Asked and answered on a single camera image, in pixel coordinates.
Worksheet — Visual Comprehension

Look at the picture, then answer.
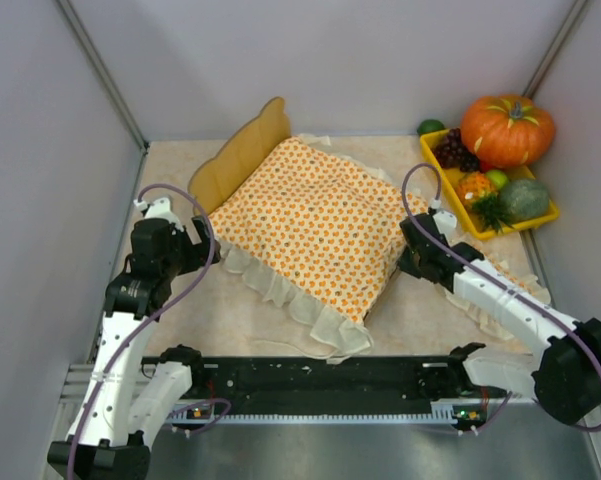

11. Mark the orange pineapple toy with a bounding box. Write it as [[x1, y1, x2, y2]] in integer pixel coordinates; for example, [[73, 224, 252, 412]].
[[455, 172, 512, 233]]

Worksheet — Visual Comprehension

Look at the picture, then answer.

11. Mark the duck print pillow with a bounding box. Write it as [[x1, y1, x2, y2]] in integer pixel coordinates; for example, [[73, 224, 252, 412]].
[[441, 233, 562, 355]]

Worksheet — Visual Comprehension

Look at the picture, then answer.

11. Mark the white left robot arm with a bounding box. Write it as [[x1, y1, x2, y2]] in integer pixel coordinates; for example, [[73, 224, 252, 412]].
[[47, 214, 220, 479]]

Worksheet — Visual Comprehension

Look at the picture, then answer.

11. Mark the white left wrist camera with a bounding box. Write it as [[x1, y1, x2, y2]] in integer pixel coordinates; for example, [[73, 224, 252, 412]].
[[133, 196, 184, 232]]

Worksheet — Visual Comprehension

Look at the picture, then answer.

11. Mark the wooden pet bed frame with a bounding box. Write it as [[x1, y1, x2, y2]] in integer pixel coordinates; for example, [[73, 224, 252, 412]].
[[187, 96, 406, 321]]

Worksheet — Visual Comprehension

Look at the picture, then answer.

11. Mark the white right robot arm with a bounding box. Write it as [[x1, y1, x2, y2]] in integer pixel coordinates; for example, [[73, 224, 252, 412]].
[[398, 211, 601, 426]]

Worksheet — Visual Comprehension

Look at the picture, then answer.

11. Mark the yellow plastic tray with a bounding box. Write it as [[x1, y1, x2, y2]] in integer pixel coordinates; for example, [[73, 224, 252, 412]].
[[419, 129, 560, 241]]

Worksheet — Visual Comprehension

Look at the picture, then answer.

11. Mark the dark green lime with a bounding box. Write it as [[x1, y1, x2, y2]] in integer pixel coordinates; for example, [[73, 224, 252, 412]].
[[417, 119, 445, 136]]

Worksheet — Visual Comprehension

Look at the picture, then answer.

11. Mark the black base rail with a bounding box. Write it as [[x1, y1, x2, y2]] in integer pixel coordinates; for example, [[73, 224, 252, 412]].
[[144, 355, 509, 414]]

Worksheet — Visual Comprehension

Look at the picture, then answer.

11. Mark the orange pumpkin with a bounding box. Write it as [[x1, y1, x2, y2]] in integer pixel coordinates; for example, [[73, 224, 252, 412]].
[[460, 94, 556, 169]]

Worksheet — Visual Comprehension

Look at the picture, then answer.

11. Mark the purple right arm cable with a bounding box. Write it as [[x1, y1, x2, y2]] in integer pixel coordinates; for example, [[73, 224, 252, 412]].
[[401, 162, 601, 435]]

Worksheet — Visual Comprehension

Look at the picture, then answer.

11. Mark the red tomato under pumpkin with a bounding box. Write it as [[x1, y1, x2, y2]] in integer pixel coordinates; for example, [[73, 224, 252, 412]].
[[479, 161, 495, 173]]

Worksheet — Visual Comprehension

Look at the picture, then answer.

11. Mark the dark purple grape bunch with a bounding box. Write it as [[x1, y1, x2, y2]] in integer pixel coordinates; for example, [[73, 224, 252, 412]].
[[433, 128, 480, 173]]

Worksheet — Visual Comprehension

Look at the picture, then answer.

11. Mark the green melon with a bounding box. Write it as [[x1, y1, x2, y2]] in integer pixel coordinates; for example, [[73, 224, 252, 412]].
[[499, 178, 550, 223]]

